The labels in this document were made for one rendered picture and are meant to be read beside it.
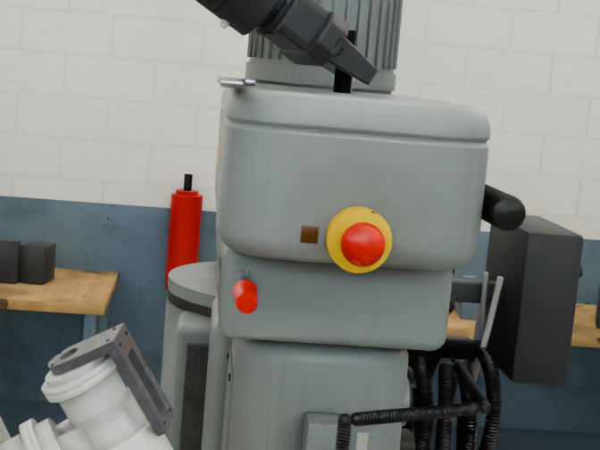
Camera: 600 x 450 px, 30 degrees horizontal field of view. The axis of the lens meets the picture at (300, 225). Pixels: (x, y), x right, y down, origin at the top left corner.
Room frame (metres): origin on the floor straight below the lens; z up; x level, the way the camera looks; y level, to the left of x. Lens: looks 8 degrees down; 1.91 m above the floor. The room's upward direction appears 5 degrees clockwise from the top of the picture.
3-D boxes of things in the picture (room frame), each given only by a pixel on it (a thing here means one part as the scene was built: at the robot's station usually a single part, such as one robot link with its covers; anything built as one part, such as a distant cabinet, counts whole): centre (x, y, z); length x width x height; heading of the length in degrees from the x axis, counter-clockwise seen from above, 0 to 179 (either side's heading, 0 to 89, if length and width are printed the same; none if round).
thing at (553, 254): (1.58, -0.34, 1.62); 0.20 x 0.09 x 0.21; 5
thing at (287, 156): (1.27, -0.03, 1.81); 0.47 x 0.26 x 0.16; 5
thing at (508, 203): (1.30, -0.18, 1.79); 0.45 x 0.04 x 0.04; 5
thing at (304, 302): (1.30, -0.03, 1.68); 0.34 x 0.24 x 0.10; 5
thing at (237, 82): (1.09, 0.07, 1.89); 0.24 x 0.04 x 0.01; 3
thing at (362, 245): (1.00, -0.06, 1.76); 0.04 x 0.03 x 0.04; 95
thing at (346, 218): (1.03, -0.06, 1.76); 0.06 x 0.02 x 0.06; 95
